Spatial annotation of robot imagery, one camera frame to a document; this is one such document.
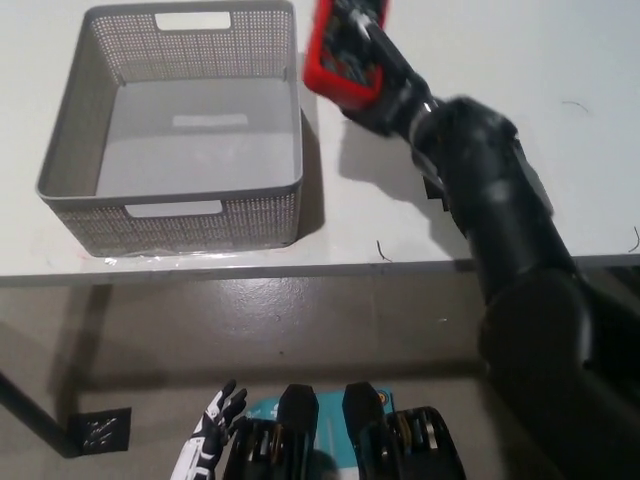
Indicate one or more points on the black metal table leg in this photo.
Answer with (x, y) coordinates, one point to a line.
(35, 415)

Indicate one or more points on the grey perforated plastic basket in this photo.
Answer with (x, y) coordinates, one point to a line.
(200, 225)

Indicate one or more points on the red digital multimeter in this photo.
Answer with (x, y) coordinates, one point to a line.
(320, 75)

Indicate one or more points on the black teal robot torso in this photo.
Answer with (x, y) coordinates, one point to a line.
(350, 440)

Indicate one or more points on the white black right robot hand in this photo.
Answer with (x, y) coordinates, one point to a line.
(400, 85)

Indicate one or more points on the clear plastic tape strip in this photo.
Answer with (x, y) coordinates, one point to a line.
(165, 257)

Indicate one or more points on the black tape patch on table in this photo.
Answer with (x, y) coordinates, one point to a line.
(436, 192)

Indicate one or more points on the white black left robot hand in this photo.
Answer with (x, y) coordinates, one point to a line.
(212, 425)

